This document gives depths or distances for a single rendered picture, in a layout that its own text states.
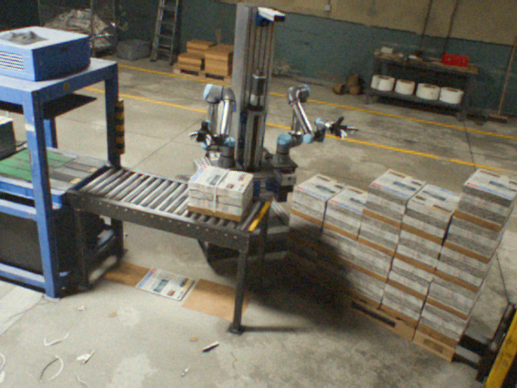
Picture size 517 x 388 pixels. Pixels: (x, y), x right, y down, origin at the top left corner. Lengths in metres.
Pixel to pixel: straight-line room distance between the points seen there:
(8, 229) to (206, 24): 7.63
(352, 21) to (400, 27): 0.89
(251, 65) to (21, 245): 2.19
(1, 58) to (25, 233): 1.21
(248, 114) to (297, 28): 6.32
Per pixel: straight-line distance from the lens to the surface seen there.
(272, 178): 4.20
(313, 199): 3.72
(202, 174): 3.36
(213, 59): 9.69
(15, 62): 3.52
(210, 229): 3.22
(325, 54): 10.19
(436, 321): 3.72
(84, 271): 3.96
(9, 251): 4.13
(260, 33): 3.99
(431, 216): 3.37
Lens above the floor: 2.47
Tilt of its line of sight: 27 degrees down
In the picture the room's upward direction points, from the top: 7 degrees clockwise
